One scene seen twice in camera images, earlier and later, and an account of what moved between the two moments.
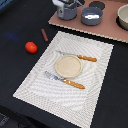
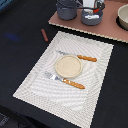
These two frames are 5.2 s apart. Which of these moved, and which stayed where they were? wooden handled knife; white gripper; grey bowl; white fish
Moved: white gripper
Stayed: grey bowl; white fish; wooden handled knife
